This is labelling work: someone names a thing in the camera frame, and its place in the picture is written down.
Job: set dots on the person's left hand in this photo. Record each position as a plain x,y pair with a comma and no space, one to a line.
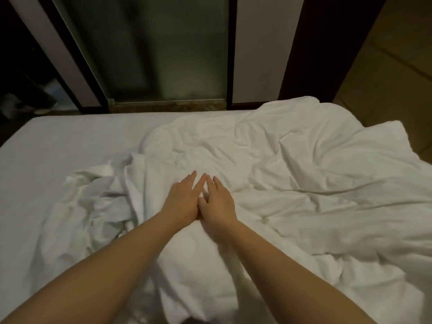
183,202

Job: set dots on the person's right hand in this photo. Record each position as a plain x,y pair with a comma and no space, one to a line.
219,209

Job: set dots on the white pillowcase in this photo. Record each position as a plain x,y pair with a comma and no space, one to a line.
88,212

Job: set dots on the white pillow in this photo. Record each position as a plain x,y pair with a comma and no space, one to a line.
337,172

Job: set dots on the white bed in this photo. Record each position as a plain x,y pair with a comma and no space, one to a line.
61,141

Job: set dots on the person's right forearm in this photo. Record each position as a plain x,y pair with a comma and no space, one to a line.
290,280

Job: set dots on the person's left forearm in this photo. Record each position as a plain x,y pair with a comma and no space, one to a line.
101,280

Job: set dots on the tan padded headboard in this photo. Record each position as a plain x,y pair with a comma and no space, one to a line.
398,70

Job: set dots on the dark wooden wall panel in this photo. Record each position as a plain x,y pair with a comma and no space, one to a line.
331,37

